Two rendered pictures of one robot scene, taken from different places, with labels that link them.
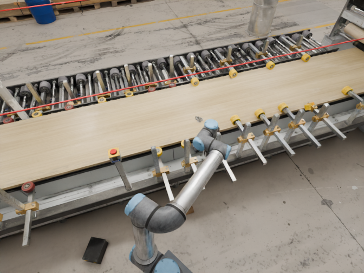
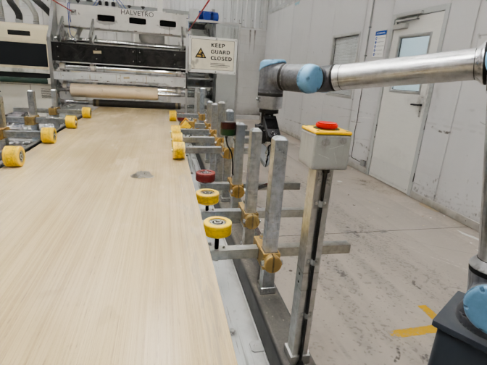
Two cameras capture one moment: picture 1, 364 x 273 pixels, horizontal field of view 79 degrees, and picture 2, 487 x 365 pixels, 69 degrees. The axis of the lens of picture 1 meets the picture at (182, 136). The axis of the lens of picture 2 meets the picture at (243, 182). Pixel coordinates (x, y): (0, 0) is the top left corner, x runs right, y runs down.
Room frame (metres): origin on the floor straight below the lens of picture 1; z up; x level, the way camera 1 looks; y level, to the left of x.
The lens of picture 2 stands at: (0.93, 1.11, 1.31)
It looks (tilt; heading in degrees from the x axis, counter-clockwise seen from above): 17 degrees down; 274
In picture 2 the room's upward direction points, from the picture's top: 4 degrees clockwise
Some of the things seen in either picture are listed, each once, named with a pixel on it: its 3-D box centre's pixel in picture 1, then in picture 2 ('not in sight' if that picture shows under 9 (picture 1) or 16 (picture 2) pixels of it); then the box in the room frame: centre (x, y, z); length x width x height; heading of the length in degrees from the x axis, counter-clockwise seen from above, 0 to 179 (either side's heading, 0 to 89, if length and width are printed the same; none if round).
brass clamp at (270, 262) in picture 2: (160, 171); (266, 253); (0.92, 0.18, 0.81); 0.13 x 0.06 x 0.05; 107
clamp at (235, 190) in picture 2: not in sight; (235, 187); (1.07, -0.30, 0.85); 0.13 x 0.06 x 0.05; 107
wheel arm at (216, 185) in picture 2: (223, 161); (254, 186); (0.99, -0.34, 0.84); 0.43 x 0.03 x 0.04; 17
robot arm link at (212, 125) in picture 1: (210, 129); (272, 77); (0.95, -0.19, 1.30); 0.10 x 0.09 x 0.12; 146
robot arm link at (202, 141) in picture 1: (203, 140); (301, 78); (0.86, -0.14, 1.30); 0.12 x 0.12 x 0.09; 56
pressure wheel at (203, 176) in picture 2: not in sight; (205, 184); (1.20, -0.28, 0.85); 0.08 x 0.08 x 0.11
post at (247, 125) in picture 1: (242, 142); (227, 160); (1.14, -0.51, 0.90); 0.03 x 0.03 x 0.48; 17
